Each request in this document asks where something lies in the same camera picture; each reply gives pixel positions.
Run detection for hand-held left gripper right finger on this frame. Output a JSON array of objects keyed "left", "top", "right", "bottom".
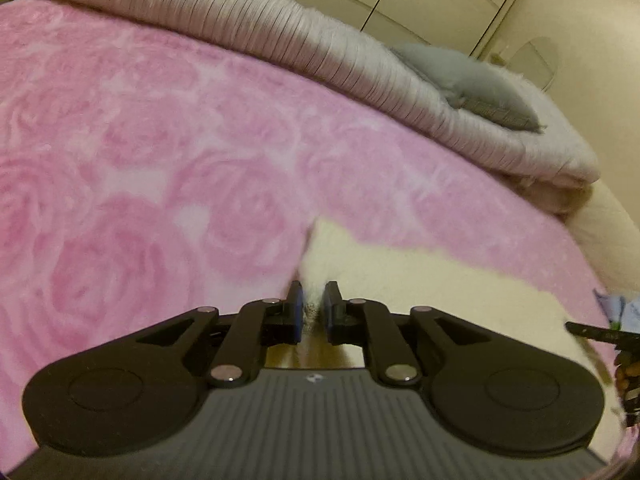
[{"left": 322, "top": 281, "right": 488, "bottom": 388}]

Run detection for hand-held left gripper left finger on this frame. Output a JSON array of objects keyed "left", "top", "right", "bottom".
[{"left": 137, "top": 281, "right": 305, "bottom": 388}]

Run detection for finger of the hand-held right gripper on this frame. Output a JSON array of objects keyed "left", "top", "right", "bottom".
[{"left": 565, "top": 321, "right": 640, "bottom": 352}]

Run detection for cream striped sweater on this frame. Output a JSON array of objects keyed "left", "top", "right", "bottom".
[{"left": 295, "top": 217, "right": 626, "bottom": 436}]

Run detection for person's right hand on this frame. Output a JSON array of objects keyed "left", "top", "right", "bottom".
[{"left": 614, "top": 350, "right": 640, "bottom": 413}]

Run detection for light blue garment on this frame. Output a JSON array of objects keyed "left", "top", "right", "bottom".
[{"left": 592, "top": 287, "right": 640, "bottom": 333}]

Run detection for long cream pillow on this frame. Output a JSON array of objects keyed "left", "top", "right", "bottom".
[{"left": 567, "top": 182, "right": 640, "bottom": 293}]

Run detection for beige folded blanket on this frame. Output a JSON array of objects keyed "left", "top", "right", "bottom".
[{"left": 505, "top": 172, "right": 596, "bottom": 216}]

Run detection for pink floral blanket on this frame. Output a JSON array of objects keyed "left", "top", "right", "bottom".
[{"left": 0, "top": 0, "right": 616, "bottom": 441}]

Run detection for grey cushion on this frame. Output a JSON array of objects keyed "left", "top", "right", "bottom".
[{"left": 390, "top": 42, "right": 543, "bottom": 133}]

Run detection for oval mirror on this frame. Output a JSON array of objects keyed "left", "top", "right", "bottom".
[{"left": 510, "top": 36, "right": 558, "bottom": 91}]

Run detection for white ribbed quilt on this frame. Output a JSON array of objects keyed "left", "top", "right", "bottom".
[{"left": 17, "top": 0, "right": 601, "bottom": 191}]

